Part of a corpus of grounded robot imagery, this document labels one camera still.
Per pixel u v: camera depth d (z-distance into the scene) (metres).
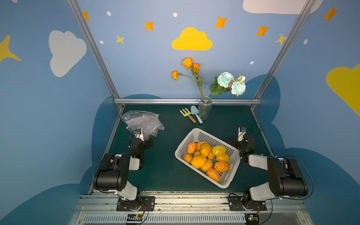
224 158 0.86
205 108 1.00
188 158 0.82
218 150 0.84
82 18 0.73
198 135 0.96
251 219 0.73
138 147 0.72
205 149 0.85
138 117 0.98
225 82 0.67
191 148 0.88
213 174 0.79
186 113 1.18
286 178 0.45
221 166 0.82
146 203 0.75
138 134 0.80
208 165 0.83
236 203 0.75
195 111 1.19
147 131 0.95
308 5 0.69
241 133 0.82
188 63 0.88
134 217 0.73
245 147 0.73
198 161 0.80
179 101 1.36
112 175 0.45
